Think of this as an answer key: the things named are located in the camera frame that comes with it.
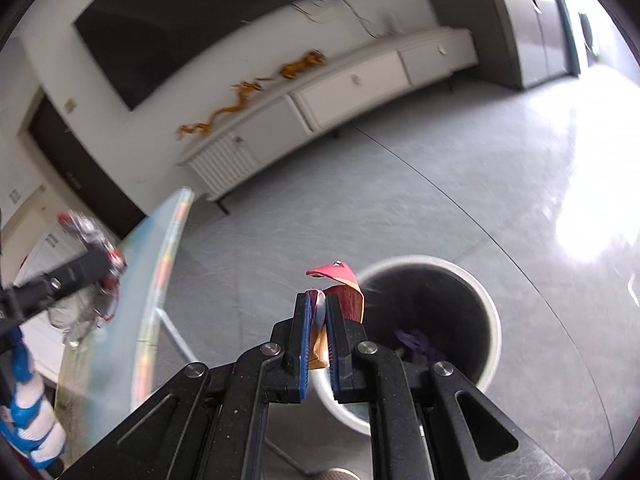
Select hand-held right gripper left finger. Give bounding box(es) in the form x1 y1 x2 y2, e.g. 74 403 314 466
60 291 313 480

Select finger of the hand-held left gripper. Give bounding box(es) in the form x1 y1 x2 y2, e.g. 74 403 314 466
15 247 126 313

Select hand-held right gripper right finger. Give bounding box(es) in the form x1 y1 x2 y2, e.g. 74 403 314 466
325 287 573 480

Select silver white wrapper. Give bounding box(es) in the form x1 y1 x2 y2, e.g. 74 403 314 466
56 210 128 286

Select clear plastic bag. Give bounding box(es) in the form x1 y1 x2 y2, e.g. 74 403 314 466
47 280 121 348

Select red orange wrapper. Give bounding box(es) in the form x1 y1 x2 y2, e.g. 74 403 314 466
306 259 365 371

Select purple plastic bag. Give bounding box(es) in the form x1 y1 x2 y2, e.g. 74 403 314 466
392 329 448 366

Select white round trash bin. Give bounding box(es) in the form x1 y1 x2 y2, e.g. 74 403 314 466
310 255 502 436

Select person's left hand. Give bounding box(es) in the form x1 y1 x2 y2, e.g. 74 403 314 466
0 341 68 471

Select white built-in shoe cabinet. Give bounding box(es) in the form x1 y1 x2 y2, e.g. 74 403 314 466
0 180 121 386

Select dark brown entrance door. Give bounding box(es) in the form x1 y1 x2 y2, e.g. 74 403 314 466
27 92 148 241

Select golden dragon figurine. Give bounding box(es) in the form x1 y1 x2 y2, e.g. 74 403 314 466
176 79 273 141

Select white television cabinet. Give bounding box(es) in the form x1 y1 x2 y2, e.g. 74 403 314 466
177 25 478 216

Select golden tiger figurine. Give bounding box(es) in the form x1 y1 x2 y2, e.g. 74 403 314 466
279 50 328 81

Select tall grey cupboard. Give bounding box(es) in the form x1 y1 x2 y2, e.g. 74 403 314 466
475 0 583 92

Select black wall television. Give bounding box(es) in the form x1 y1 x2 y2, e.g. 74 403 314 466
74 0 375 111

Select hanging television cables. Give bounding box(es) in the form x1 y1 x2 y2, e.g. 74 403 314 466
290 0 396 41

